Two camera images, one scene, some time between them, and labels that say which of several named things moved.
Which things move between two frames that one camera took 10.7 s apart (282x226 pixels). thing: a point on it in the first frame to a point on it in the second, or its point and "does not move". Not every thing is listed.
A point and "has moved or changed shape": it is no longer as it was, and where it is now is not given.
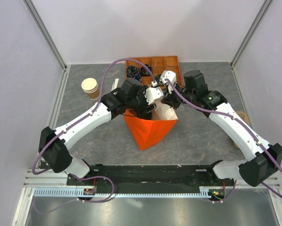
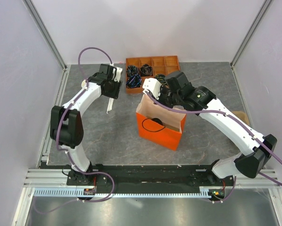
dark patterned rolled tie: (132, 70) does not move
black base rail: (150, 175) does not move
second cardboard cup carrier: (242, 115) does not move
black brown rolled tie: (144, 72) does not move
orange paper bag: (149, 133) has moved or changed shape
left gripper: (141, 112) to (115, 94)
